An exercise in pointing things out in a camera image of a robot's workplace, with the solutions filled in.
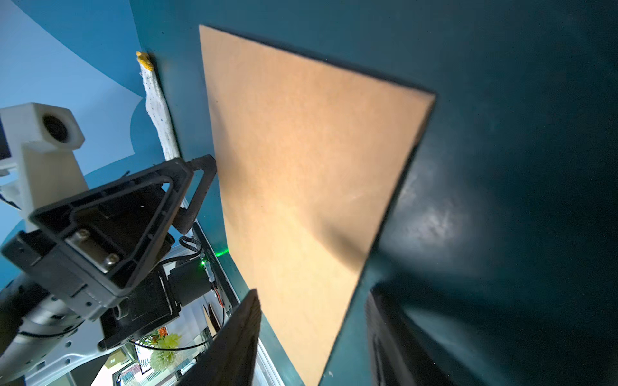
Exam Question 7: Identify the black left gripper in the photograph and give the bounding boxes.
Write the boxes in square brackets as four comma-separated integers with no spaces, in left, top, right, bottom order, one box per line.
[2,159,195,320]

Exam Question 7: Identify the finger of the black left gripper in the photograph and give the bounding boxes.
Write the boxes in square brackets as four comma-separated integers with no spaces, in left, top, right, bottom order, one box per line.
[172,155,217,235]

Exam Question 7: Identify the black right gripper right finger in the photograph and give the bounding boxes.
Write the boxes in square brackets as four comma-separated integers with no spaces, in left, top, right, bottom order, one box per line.
[365,287,452,385]

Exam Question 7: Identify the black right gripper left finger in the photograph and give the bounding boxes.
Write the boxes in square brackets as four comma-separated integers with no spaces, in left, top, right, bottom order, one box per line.
[178,289,262,386]

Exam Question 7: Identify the kraft paper file bag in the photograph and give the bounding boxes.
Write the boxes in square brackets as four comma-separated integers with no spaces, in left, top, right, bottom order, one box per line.
[200,26,435,385]

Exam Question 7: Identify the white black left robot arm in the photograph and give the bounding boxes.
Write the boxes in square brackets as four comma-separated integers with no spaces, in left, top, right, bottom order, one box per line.
[1,155,217,384]

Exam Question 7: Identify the white pot orange green flowers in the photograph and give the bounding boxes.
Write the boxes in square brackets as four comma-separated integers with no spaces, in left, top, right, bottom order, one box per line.
[138,326,181,371]

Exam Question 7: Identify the white work glove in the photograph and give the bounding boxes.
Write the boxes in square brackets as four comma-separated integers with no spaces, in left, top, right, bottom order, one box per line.
[136,51,181,160]

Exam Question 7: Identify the aluminium front mounting rail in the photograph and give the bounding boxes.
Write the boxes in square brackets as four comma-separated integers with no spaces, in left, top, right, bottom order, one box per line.
[179,223,283,385]

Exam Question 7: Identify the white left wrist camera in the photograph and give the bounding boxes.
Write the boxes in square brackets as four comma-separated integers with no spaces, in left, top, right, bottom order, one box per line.
[1,103,89,232]

